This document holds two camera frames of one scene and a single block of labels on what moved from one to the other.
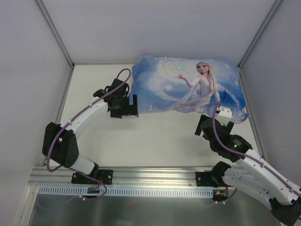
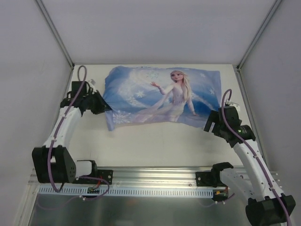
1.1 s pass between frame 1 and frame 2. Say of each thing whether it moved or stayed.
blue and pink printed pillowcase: moved
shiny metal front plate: stayed
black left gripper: moved
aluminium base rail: stayed
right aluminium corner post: stayed
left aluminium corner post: stayed
